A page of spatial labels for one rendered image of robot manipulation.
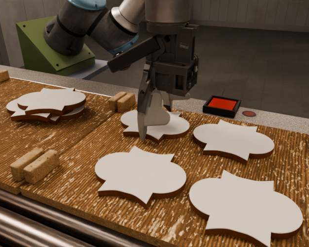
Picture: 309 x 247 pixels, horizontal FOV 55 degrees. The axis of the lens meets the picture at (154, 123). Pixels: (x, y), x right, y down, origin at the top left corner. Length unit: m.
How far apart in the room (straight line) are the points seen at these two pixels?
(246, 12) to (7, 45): 4.88
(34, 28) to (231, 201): 0.96
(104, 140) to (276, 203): 0.31
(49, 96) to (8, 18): 3.69
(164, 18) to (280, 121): 0.37
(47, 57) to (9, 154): 0.60
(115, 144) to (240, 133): 0.23
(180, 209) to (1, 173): 0.29
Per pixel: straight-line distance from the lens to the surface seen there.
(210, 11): 7.22
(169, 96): 0.62
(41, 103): 0.66
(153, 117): 0.52
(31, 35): 1.16
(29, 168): 0.47
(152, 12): 0.50
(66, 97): 0.67
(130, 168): 0.46
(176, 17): 0.49
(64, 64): 1.13
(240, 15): 7.13
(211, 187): 0.43
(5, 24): 4.32
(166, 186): 0.43
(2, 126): 0.67
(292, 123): 0.72
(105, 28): 1.06
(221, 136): 0.56
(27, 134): 0.62
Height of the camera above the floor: 1.23
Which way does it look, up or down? 28 degrees down
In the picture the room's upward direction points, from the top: straight up
